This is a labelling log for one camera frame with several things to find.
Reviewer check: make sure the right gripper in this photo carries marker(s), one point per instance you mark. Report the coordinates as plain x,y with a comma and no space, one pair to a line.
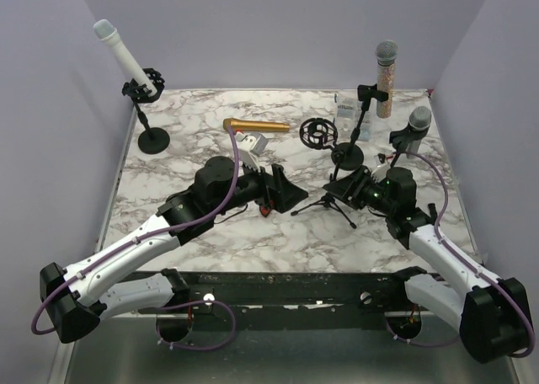
349,189

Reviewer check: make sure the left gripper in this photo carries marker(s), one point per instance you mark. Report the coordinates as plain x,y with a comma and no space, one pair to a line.
284,194

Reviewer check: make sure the red black utility knife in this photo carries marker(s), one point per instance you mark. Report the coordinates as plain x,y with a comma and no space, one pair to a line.
265,210

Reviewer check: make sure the gold microphone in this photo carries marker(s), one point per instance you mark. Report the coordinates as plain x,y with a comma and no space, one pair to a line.
254,125

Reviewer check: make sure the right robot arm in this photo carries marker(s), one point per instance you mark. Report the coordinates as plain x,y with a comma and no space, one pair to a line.
490,314

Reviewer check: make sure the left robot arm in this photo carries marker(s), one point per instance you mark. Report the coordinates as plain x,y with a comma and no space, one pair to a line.
79,296

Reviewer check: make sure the black round-base clip stand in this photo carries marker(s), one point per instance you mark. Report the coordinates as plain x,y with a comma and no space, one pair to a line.
347,154

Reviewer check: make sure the grey microphone silver head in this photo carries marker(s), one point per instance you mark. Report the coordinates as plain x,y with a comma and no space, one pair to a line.
419,123

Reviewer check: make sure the glitter microphone silver head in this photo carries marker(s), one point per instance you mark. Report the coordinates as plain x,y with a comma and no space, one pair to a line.
386,54

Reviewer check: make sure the white microphone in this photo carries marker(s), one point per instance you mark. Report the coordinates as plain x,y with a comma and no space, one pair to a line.
108,34

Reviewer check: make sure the clear plastic organizer box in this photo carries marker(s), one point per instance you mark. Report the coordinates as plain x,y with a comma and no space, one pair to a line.
347,115

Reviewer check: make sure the black hex key tool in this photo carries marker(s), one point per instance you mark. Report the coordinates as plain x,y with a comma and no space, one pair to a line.
433,213

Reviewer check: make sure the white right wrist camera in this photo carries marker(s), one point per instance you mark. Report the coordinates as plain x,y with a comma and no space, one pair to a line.
383,163

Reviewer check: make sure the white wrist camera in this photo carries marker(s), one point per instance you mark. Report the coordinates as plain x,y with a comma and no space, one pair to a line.
250,147
383,163

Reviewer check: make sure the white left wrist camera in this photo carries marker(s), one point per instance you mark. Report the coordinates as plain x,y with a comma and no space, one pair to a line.
250,147

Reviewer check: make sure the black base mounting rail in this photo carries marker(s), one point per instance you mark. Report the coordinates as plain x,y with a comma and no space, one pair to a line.
280,301

